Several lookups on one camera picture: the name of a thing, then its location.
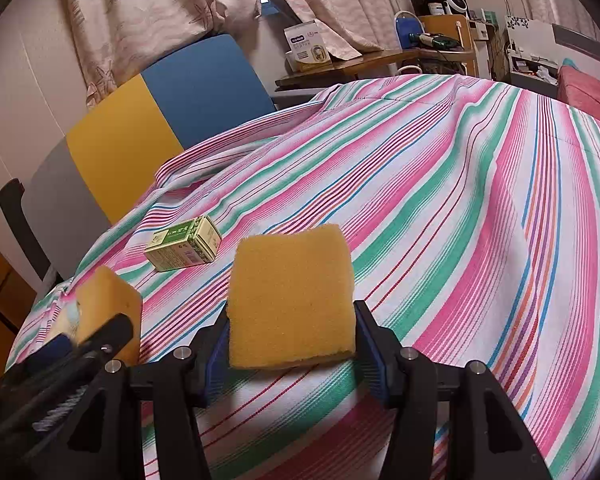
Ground small green tea box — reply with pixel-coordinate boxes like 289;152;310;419
144;216;222;272

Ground grey yellow blue chair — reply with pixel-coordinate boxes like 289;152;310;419
22;35;275;278

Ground pink green striped tablecloth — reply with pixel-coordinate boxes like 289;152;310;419
9;75;600;479

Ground pink bed cover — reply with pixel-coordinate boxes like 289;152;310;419
557;58;600;120

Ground wooden side desk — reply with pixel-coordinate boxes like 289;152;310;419
275;14;476;90

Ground pink patterned curtain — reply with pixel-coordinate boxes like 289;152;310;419
65;0;399;107

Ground blue container on desk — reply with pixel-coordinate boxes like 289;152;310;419
394;11;425;50

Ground white blue carton box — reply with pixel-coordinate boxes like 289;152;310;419
284;21;332;72

